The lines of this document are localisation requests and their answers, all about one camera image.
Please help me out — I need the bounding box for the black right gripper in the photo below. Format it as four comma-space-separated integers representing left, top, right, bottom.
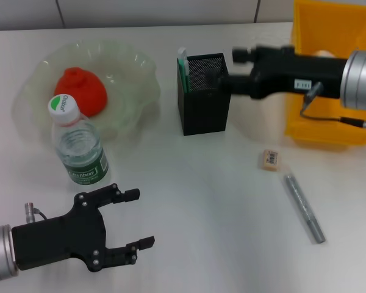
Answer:
203, 45, 349, 101

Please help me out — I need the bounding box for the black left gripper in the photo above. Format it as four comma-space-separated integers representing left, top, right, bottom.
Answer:
11, 183, 156, 273

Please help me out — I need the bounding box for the green pen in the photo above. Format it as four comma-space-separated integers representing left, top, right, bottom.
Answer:
177, 47, 192, 94

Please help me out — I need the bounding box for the clear green-label water bottle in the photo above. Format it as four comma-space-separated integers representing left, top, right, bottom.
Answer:
48, 94, 110, 186

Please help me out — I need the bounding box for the beige eraser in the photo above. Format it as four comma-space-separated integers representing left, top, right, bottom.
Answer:
257, 148, 279, 172

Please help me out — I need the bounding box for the red object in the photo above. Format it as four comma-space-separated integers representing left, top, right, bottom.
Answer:
54, 67, 109, 118

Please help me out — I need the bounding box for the gray marker pen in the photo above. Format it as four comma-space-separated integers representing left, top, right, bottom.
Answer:
283, 173, 326, 245

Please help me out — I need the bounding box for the black mesh pen holder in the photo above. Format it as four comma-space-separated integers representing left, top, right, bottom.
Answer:
176, 53, 234, 137

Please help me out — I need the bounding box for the translucent green fruit plate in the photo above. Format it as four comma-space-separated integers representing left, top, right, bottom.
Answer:
12, 39, 162, 144

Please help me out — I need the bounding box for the yellow plastic bin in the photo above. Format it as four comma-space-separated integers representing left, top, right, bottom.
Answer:
285, 0, 366, 145

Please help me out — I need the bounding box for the left gripper cable connector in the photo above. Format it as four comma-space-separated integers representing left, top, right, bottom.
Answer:
24, 201, 49, 221

